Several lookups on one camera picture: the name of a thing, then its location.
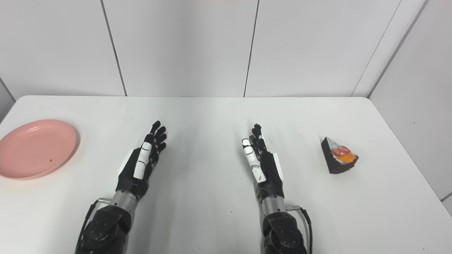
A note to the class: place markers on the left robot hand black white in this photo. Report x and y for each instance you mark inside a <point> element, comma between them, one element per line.
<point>135,176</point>

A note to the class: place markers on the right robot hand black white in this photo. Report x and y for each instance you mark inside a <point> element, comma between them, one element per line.
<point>271,176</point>

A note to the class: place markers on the chocolate cake slice with fruit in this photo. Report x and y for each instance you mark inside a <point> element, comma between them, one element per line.
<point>335,164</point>

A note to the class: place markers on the pink plate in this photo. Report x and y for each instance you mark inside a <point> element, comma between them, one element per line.
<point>35,148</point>

